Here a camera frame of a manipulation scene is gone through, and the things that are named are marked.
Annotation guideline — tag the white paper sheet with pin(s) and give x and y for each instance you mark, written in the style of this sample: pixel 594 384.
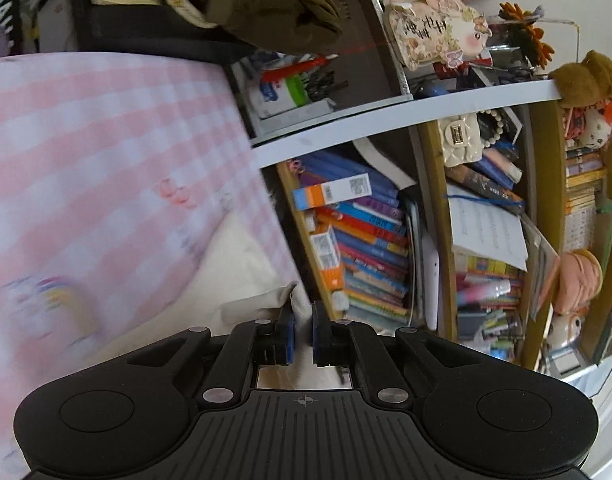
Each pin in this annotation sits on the white paper sheet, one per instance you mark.
pixel 488 232

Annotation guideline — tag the stack of yellow books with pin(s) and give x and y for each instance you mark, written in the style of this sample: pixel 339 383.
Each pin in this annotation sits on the stack of yellow books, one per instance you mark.
pixel 583 200

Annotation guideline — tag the black bag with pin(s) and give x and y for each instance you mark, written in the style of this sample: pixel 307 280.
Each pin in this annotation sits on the black bag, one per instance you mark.
pixel 136 30

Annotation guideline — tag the white orange fox plush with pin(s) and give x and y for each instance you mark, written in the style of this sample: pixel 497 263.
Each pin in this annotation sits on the white orange fox plush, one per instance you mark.
pixel 593 125

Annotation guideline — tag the brown teddy bear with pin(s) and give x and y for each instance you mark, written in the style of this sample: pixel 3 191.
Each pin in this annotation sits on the brown teddy bear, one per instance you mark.
pixel 583 77

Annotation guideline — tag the pink hair clips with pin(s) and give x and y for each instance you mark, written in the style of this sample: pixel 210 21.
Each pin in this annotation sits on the pink hair clips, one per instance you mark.
pixel 296 166

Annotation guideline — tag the orange white blue box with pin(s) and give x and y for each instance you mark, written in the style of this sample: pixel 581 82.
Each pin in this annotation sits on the orange white blue box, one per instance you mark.
pixel 331 192

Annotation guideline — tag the olive jacket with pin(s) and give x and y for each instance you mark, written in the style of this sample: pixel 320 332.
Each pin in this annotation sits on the olive jacket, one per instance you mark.
pixel 271 5

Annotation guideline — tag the white bottle green cap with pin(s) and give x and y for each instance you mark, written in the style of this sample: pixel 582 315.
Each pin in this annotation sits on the white bottle green cap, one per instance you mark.
pixel 278 95

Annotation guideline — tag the row of colourful books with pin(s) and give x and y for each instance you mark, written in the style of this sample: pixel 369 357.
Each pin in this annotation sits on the row of colourful books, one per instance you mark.
pixel 370 250

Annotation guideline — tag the cream quilted purse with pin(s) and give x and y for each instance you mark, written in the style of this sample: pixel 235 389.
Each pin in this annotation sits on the cream quilted purse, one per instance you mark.
pixel 460 140

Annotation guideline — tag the red pen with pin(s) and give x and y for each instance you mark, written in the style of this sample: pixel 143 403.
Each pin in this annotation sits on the red pen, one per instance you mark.
pixel 296 67

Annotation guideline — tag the pink checked table mat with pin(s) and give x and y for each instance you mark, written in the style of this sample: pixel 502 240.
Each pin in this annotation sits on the pink checked table mat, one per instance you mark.
pixel 111 150

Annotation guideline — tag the orange plush doll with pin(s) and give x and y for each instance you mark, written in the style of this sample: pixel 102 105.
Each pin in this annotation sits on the orange plush doll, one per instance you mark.
pixel 580 280

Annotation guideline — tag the orange artificial flower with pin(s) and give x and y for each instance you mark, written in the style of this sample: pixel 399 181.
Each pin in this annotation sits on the orange artificial flower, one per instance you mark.
pixel 528 35

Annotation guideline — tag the cream t-shirt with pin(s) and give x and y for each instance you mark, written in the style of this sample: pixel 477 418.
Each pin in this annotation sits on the cream t-shirt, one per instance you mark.
pixel 226 280

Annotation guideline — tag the orange white script box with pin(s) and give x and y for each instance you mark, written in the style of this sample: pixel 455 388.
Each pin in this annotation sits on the orange white script box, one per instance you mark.
pixel 328 265

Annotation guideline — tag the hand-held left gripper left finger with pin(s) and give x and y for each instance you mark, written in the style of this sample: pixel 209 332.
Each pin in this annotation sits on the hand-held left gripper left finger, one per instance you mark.
pixel 287 335

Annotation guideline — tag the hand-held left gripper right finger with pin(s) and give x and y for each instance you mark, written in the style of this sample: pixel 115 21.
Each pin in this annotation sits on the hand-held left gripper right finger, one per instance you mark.
pixel 316 335

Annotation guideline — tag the white flat slab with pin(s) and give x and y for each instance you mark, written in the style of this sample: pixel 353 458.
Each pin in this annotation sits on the white flat slab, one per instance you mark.
pixel 430 290

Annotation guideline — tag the pink pig plush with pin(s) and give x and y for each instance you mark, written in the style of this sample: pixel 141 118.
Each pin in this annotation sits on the pink pig plush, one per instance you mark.
pixel 430 30

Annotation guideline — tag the pink tube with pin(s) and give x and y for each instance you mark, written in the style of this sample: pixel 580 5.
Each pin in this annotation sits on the pink tube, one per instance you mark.
pixel 483 292

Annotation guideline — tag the wooden bookshelf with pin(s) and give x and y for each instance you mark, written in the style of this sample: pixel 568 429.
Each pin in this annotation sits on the wooden bookshelf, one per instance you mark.
pixel 385 110

